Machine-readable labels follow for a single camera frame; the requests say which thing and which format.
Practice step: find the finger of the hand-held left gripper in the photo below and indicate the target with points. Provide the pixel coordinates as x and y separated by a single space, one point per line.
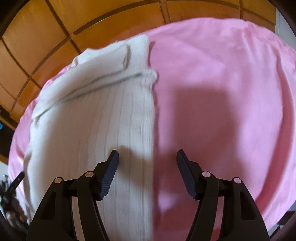
16 181

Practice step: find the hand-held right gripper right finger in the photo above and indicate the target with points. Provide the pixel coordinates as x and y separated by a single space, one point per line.
187 176

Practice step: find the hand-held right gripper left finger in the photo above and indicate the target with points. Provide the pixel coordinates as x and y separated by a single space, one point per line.
108 176

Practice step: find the white knit sweater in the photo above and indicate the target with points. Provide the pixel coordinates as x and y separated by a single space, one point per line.
92 111

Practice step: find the pink blanket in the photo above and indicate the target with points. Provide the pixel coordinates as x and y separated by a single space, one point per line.
219 92

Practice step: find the wooden wardrobe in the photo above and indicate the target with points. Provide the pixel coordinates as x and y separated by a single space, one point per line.
46 34

